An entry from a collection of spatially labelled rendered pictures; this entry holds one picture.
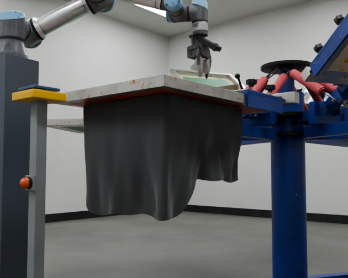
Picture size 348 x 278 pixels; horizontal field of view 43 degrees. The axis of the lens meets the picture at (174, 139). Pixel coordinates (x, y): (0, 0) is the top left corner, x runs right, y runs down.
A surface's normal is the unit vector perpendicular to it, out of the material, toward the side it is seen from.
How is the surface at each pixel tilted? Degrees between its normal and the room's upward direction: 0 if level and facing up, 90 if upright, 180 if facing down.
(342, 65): 148
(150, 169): 97
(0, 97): 90
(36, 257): 90
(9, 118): 90
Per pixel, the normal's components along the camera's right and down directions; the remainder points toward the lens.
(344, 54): 0.18, 0.81
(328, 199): -0.65, -0.05
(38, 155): 0.76, -0.04
